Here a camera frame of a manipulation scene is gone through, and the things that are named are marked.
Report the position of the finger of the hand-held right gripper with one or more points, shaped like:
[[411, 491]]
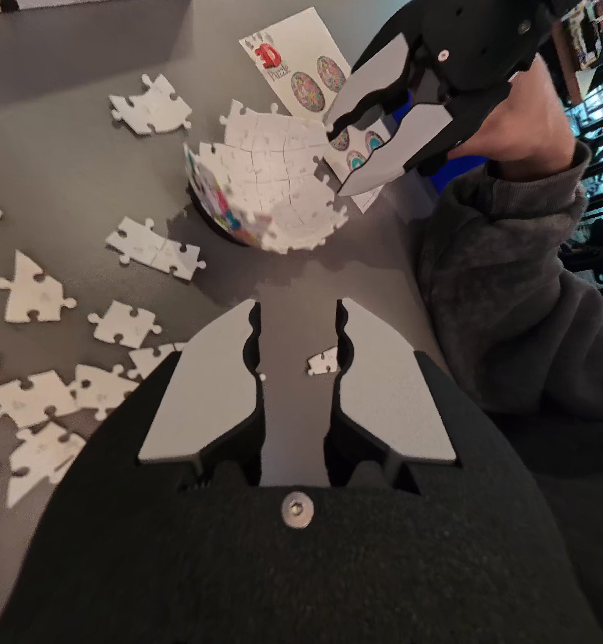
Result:
[[412, 141], [372, 80]]

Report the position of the background shelving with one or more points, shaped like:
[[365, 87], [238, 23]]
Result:
[[598, 126]]

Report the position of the person's right forearm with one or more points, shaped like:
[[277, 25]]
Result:
[[507, 276]]

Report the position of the printed instruction leaflet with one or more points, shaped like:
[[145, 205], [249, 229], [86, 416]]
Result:
[[301, 45]]

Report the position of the person's right hand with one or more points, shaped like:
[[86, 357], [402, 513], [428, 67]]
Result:
[[533, 126]]

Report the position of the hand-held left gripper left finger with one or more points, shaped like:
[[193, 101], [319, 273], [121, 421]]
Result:
[[200, 402]]

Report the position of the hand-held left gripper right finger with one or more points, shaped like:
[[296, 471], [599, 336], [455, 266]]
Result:
[[392, 402]]

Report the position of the single white puzzle piece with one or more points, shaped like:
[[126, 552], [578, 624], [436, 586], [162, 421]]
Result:
[[321, 361]]

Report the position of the partly built puzzle ball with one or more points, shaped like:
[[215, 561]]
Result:
[[271, 161]]

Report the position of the scattered loose puzzle pieces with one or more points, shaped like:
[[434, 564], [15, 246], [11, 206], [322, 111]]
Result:
[[34, 297]]

